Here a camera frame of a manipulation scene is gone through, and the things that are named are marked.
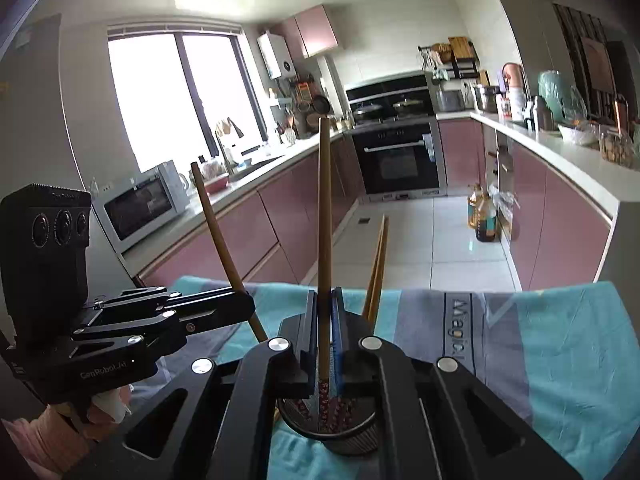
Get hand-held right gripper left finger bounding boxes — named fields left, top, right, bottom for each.
left=60, top=287, right=321, bottom=480

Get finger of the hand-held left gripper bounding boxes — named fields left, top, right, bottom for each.
left=74, top=289, right=257, bottom=352
left=92, top=286, right=172, bottom=314

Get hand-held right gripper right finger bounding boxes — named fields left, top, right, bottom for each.
left=330, top=287, right=583, bottom=480

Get wooden chopstick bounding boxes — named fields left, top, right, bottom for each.
left=369, top=216, right=390, bottom=322
left=317, top=116, right=335, bottom=433
left=190, top=161, right=269, bottom=343
left=362, top=215, right=387, bottom=318

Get black mesh holder cup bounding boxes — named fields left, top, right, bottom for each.
left=276, top=390, right=381, bottom=457

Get person's left forearm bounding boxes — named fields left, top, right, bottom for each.
left=0, top=402, right=106, bottom=480

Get person's left hand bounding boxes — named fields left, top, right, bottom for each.
left=82, top=385, right=133, bottom=428

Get pink lower cabinets under window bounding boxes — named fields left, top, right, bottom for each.
left=135, top=132, right=366, bottom=288

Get white microwave oven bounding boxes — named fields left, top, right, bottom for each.
left=92, top=160, right=191, bottom=256

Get red tray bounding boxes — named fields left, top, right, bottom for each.
left=202, top=172, right=231, bottom=194

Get steel sink faucet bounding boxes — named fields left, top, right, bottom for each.
left=215, top=125, right=237, bottom=177

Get dark oil bottle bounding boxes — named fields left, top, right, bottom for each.
left=475, top=192, right=499, bottom=243

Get yellow oil bottle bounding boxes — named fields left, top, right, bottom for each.
left=467, top=184, right=484, bottom=229

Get black built-in oven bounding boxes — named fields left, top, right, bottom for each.
left=350, top=120, right=448, bottom=196

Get kitchen window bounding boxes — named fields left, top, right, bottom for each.
left=107, top=32, right=268, bottom=173

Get clear plastic bag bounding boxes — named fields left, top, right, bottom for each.
left=487, top=180, right=516, bottom=242

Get teal grey patterned tablecloth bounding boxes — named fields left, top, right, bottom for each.
left=120, top=275, right=640, bottom=480

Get hanging pans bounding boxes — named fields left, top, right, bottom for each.
left=294, top=79, right=332, bottom=117

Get lidded wok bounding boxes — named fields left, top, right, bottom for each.
left=352, top=102, right=385, bottom=121

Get pink lower cabinets beside oven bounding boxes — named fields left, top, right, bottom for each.
left=437, top=117, right=617, bottom=292

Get black range hood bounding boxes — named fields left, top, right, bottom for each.
left=345, top=74, right=435, bottom=103

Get white water heater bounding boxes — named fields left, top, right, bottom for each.
left=257, top=32, right=293, bottom=80

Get steel rice cooker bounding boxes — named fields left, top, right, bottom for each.
left=436, top=89, right=466, bottom=113

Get steel stockpot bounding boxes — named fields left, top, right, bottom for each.
left=472, top=84, right=502, bottom=113

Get pink upper cabinet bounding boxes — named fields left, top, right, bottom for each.
left=285, top=5, right=338, bottom=58

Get pink kettle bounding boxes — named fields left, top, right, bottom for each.
left=501, top=62, right=527, bottom=107

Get white bowl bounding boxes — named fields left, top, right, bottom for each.
left=557, top=122, right=599, bottom=146

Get glass jar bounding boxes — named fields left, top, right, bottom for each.
left=597, top=127, right=637, bottom=167

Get black wall rack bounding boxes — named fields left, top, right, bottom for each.
left=419, top=36, right=481, bottom=81

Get striped wall art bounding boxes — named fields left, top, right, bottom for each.
left=552, top=2, right=637, bottom=122

